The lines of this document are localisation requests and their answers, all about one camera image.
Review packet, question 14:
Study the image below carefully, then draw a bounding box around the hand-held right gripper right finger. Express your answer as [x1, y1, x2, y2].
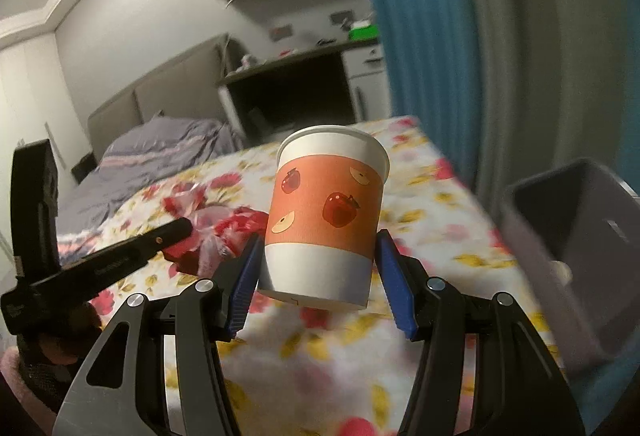
[375, 230, 586, 436]

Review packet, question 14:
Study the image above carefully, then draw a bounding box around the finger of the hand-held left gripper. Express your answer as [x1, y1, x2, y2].
[132, 217, 194, 263]

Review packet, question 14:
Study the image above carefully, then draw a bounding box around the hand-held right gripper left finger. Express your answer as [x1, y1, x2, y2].
[52, 233, 262, 436]

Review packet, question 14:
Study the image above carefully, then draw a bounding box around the red clear plastic wrapper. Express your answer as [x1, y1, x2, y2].
[162, 181, 271, 277]

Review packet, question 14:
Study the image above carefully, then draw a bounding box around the orange apple print paper cup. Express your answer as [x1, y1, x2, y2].
[257, 126, 391, 309]

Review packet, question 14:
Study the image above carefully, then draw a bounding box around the purple plastic waste bin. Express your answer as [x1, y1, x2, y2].
[500, 157, 640, 377]

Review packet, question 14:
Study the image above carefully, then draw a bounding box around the person's left hand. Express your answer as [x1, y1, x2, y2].
[30, 303, 108, 367]

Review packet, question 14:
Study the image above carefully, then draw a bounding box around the dark bedside table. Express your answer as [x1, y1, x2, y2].
[72, 153, 97, 184]

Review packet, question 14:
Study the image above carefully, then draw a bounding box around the purple blanket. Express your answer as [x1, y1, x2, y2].
[57, 116, 241, 237]

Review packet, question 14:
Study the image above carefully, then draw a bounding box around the floral bed sheet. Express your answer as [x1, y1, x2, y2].
[55, 115, 566, 436]

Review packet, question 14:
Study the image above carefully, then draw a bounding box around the grey padded headboard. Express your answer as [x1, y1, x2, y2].
[87, 33, 236, 161]

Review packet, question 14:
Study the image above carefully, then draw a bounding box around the desk with white drawers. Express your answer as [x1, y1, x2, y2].
[216, 36, 386, 139]

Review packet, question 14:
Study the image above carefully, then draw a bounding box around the white drawer cabinet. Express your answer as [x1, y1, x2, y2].
[342, 43, 391, 124]

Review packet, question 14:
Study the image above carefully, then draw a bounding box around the blue curtain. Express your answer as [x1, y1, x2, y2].
[340, 0, 488, 197]

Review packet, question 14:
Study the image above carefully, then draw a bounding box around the green box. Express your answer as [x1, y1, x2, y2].
[347, 22, 378, 41]

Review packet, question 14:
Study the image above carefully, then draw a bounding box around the grey curtain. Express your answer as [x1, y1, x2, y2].
[450, 0, 640, 211]

